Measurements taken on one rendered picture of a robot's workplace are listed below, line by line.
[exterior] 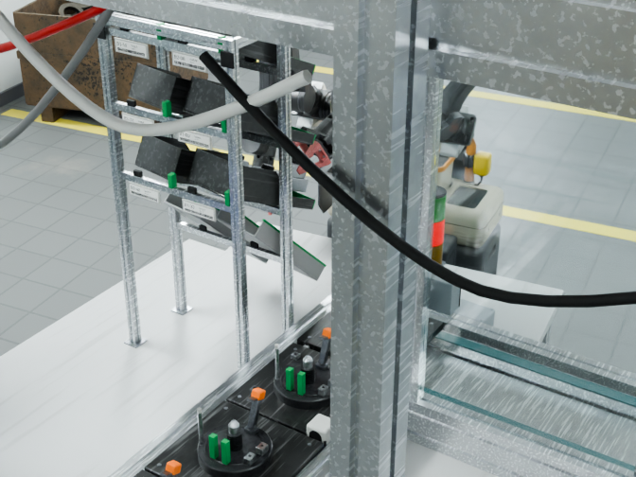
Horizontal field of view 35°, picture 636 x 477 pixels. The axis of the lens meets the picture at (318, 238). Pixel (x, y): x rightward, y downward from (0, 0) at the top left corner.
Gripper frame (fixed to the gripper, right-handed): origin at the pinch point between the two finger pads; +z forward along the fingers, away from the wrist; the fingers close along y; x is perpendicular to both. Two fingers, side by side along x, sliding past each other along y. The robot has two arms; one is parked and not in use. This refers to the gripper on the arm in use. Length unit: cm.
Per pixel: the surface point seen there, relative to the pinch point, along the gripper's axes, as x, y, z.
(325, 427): 14, 47, 41
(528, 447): 33, 72, 18
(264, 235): 1.6, 7.5, 17.2
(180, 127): -94, 117, 46
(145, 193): -18.6, -6.4, 29.0
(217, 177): -16.9, 6.3, 17.5
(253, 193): -9.7, 9.4, 14.2
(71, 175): 117, -299, 0
